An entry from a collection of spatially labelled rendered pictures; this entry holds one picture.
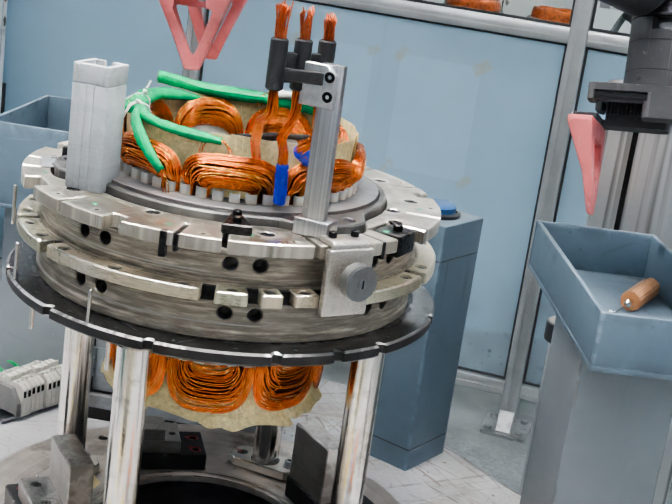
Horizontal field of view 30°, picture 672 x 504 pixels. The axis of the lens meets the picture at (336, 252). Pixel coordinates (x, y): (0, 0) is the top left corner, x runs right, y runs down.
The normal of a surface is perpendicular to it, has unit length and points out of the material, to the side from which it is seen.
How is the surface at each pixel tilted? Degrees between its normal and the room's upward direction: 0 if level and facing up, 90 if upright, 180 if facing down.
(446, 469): 0
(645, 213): 90
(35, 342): 90
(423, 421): 90
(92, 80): 90
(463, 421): 0
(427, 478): 0
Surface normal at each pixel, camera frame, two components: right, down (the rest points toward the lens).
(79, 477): 0.44, 0.31
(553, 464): -0.99, -0.12
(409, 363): -0.61, 0.15
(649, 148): -0.81, 0.06
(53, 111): -0.12, 0.26
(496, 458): 0.14, -0.95
